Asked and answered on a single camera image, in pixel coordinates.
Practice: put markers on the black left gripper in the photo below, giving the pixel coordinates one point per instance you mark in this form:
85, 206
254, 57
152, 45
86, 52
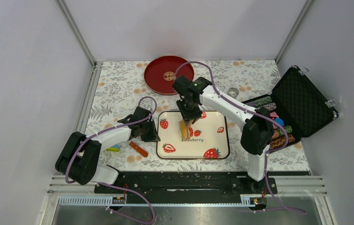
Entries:
153, 137

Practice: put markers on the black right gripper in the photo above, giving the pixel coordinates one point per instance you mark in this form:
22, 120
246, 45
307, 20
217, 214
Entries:
187, 116

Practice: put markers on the wooden dough roller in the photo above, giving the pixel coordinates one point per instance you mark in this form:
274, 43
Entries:
184, 129

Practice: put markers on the strawberry pattern rectangular tray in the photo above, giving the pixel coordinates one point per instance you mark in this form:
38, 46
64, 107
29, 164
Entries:
208, 137

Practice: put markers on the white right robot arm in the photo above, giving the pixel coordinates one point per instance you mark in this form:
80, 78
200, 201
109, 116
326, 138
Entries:
255, 124

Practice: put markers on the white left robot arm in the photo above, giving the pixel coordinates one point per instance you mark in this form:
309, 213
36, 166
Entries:
79, 159

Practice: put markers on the colourful toy block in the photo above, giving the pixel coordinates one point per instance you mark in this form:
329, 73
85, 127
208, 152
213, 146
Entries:
114, 148

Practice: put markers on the round red tray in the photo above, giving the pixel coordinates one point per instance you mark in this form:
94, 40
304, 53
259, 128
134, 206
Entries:
159, 73

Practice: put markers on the black open chip case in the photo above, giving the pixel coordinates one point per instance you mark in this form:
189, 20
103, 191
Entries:
297, 104

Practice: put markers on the metal scraper orange handle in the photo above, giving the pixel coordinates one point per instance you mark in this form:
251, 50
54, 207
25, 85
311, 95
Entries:
138, 149

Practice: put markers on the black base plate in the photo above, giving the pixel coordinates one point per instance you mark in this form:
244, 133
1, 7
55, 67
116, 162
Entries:
194, 187

